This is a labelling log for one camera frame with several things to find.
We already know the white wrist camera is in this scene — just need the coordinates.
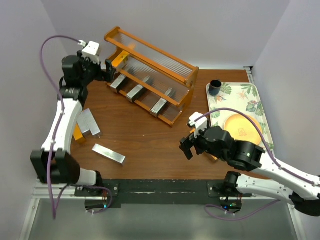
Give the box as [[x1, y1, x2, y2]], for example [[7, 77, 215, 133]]
[[187, 112, 208, 138], [77, 40, 101, 64]]

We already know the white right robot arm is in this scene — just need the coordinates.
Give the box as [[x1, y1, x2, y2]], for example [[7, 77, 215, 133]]
[[179, 126, 320, 217]]

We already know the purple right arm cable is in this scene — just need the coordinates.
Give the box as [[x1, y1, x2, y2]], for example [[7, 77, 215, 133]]
[[194, 107, 320, 221]]

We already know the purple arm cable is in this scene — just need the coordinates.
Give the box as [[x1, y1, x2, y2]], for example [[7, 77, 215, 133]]
[[194, 107, 320, 221], [38, 35, 113, 220]]

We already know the black toothpaste box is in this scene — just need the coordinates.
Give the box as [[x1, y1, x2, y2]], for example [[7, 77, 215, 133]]
[[126, 84, 147, 103]]

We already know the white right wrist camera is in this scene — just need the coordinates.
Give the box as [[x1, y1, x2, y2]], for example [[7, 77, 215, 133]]
[[187, 112, 208, 138]]

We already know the yellow round plate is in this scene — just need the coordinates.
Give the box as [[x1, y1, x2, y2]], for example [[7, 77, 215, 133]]
[[224, 113, 262, 145]]

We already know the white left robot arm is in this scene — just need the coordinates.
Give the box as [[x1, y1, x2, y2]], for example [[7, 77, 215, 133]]
[[30, 50, 116, 186]]

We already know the orange wooden three-tier shelf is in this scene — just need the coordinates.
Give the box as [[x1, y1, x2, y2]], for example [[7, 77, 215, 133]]
[[104, 26, 199, 126]]

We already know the floral patterned serving tray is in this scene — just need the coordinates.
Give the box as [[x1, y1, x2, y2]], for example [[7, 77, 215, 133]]
[[206, 82, 274, 151]]

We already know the dark blue cup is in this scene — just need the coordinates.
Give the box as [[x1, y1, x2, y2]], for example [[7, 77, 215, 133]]
[[208, 79, 222, 97]]

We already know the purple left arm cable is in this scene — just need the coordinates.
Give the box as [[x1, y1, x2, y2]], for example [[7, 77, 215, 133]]
[[38, 35, 113, 220]]

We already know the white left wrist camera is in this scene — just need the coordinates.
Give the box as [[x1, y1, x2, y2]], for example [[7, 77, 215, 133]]
[[77, 40, 101, 64]]

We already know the chrome silver toothpaste box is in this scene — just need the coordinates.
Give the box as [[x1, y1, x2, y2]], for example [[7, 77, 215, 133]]
[[149, 98, 168, 117]]

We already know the grey toothpaste box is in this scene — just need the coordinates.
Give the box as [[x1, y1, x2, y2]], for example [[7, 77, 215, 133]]
[[77, 113, 91, 137]]

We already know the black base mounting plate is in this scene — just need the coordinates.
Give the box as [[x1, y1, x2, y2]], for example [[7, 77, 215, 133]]
[[74, 178, 253, 210]]

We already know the aluminium frame rail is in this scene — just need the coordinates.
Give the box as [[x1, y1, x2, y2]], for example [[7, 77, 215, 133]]
[[31, 179, 86, 199]]

